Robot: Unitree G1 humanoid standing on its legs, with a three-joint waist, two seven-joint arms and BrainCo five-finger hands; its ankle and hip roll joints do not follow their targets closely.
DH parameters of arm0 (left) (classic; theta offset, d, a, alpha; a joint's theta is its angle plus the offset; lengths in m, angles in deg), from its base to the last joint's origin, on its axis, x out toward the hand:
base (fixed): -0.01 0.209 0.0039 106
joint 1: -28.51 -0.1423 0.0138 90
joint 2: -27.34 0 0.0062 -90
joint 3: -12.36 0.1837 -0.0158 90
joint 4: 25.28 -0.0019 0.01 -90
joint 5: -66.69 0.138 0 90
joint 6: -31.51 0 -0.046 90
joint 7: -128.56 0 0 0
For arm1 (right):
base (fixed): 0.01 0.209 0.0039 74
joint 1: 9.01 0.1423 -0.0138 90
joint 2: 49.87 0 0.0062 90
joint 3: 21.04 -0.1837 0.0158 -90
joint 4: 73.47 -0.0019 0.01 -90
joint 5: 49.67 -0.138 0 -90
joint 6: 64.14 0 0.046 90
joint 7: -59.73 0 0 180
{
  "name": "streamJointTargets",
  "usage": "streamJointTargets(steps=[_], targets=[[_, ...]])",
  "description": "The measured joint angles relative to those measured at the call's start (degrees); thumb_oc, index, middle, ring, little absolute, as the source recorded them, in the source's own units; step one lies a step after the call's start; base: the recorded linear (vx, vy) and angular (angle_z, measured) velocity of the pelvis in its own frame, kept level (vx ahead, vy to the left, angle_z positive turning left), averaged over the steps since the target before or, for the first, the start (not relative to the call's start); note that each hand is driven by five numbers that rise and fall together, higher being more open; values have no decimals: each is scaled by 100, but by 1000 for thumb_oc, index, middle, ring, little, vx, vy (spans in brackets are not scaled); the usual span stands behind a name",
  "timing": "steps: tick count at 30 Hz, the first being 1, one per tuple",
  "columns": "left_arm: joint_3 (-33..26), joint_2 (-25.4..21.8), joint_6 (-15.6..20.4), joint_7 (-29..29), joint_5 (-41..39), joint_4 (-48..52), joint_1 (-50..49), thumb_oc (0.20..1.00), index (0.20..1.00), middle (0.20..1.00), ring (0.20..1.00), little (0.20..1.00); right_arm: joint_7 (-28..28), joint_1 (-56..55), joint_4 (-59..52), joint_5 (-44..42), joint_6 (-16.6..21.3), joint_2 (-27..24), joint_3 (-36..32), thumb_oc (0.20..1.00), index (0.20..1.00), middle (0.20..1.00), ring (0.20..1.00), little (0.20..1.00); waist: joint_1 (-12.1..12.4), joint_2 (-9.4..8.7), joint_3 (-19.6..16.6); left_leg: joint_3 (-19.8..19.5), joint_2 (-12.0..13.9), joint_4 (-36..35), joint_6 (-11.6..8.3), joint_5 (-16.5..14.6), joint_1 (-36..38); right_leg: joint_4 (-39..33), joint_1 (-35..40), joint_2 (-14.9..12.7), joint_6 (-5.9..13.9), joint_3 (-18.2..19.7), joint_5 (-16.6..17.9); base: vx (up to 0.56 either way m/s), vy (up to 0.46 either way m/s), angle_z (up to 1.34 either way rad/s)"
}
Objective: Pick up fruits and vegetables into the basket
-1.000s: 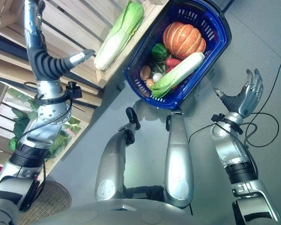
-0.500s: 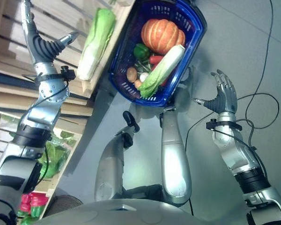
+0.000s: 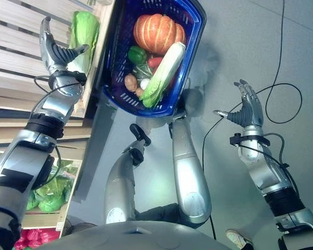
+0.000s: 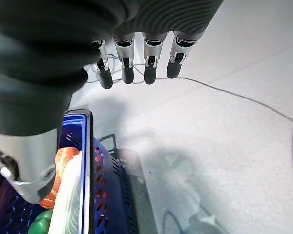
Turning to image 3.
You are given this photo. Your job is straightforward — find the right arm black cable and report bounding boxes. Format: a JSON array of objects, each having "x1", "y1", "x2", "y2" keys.
[{"x1": 237, "y1": 132, "x2": 302, "y2": 198}]

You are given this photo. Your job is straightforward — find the blue plastic shopping basket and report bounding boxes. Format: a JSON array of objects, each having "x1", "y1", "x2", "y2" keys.
[{"x1": 102, "y1": 0, "x2": 208, "y2": 118}]

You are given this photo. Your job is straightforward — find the person's white shoe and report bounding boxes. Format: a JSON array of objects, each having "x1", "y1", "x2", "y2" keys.
[{"x1": 225, "y1": 228, "x2": 254, "y2": 250}]

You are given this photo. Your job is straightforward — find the red tomato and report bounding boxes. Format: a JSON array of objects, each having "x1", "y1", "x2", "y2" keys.
[{"x1": 147, "y1": 56, "x2": 164, "y2": 70}]

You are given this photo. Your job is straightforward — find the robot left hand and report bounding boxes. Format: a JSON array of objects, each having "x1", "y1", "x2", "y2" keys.
[{"x1": 39, "y1": 16, "x2": 91, "y2": 76}]

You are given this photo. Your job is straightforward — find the dark green leafy vegetable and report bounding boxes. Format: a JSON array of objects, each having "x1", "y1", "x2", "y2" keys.
[{"x1": 133, "y1": 63, "x2": 154, "y2": 79}]

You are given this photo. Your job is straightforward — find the black floor cable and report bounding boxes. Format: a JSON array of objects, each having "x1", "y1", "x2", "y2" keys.
[{"x1": 201, "y1": 0, "x2": 303, "y2": 241}]

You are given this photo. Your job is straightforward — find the orange pumpkin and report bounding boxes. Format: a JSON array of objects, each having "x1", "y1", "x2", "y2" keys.
[{"x1": 133, "y1": 14, "x2": 187, "y2": 56}]

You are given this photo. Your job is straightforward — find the robot right leg silver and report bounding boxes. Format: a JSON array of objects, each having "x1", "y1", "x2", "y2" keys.
[{"x1": 168, "y1": 88, "x2": 212, "y2": 225}]

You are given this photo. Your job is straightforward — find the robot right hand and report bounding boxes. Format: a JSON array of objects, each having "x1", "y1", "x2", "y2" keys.
[{"x1": 213, "y1": 79, "x2": 264, "y2": 129}]

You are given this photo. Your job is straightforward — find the bagged green cabbage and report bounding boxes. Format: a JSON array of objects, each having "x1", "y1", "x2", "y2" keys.
[{"x1": 26, "y1": 191, "x2": 66, "y2": 213}]

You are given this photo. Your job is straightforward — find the robot torso grey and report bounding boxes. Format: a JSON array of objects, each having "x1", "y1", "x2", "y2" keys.
[{"x1": 35, "y1": 220, "x2": 234, "y2": 250}]

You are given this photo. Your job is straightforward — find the broad napa cabbage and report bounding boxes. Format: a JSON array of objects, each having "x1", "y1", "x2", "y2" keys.
[{"x1": 67, "y1": 10, "x2": 101, "y2": 77}]

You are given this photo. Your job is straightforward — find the robot leg silver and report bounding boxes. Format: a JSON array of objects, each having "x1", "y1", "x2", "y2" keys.
[
  {"x1": 168, "y1": 88, "x2": 212, "y2": 225},
  {"x1": 103, "y1": 123, "x2": 152, "y2": 225}
]

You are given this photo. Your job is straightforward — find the robot left leg silver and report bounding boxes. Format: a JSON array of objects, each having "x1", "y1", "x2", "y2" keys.
[{"x1": 103, "y1": 123, "x2": 152, "y2": 225}]

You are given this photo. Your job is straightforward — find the green bell pepper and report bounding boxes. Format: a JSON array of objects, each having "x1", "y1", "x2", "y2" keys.
[{"x1": 127, "y1": 45, "x2": 148, "y2": 64}]

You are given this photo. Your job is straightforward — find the large brown potato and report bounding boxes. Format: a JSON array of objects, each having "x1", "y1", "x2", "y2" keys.
[{"x1": 124, "y1": 73, "x2": 138, "y2": 92}]

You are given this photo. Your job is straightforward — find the red plastic bag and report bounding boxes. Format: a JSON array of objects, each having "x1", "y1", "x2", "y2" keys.
[{"x1": 14, "y1": 228, "x2": 61, "y2": 250}]

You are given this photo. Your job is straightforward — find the wooden slat shelf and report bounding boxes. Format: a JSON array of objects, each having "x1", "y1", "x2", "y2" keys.
[{"x1": 0, "y1": 0, "x2": 116, "y2": 236}]

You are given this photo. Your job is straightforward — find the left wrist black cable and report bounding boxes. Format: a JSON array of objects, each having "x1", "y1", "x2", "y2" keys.
[{"x1": 33, "y1": 74, "x2": 82, "y2": 94}]

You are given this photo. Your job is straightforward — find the leafy green lettuce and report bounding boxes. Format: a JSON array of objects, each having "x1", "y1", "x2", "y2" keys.
[{"x1": 34, "y1": 158, "x2": 79, "y2": 205}]

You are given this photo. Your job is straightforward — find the long napa cabbage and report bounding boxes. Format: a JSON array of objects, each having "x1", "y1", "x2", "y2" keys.
[{"x1": 139, "y1": 41, "x2": 187, "y2": 109}]

